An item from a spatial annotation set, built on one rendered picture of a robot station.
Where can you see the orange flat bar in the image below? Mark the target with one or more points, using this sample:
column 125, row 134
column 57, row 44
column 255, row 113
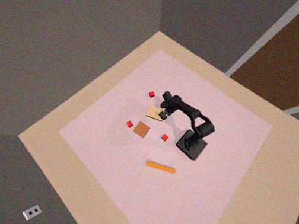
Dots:
column 161, row 167

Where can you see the red cube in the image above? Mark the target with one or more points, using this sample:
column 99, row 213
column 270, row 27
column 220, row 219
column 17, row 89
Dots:
column 151, row 94
column 165, row 137
column 129, row 124

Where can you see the brown rectangular block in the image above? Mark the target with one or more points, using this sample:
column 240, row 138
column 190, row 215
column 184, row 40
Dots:
column 141, row 129

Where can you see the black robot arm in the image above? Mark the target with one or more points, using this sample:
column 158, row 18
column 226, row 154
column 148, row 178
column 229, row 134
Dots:
column 204, row 129

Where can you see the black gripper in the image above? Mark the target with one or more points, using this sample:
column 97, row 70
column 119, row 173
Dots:
column 168, row 112

